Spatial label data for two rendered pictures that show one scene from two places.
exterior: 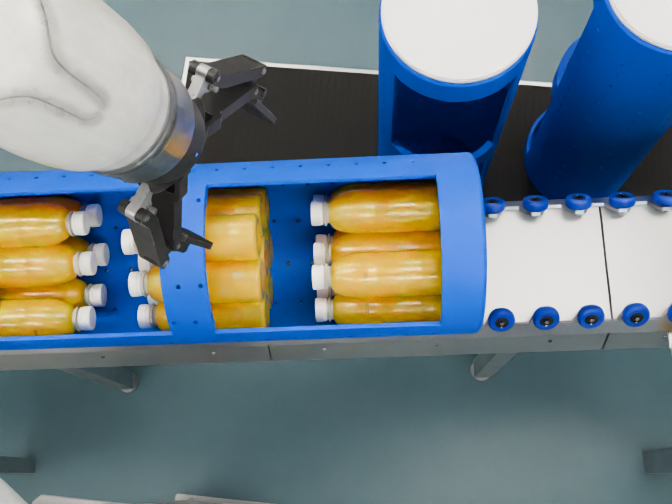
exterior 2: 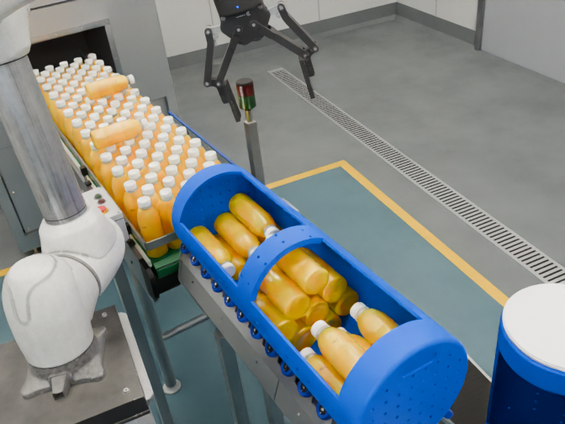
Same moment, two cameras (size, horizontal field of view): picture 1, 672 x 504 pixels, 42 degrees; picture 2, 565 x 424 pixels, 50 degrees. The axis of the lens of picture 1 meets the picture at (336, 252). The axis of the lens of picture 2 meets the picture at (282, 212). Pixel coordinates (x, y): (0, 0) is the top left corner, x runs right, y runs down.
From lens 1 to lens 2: 0.83 m
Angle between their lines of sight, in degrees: 48
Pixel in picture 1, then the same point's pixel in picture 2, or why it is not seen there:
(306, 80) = not seen: hidden behind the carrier
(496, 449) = not seen: outside the picture
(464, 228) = (398, 343)
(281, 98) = (479, 402)
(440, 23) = (546, 320)
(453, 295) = (356, 376)
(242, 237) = (308, 268)
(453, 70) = (525, 341)
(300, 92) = not seen: hidden behind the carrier
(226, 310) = (270, 308)
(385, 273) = (345, 348)
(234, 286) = (282, 291)
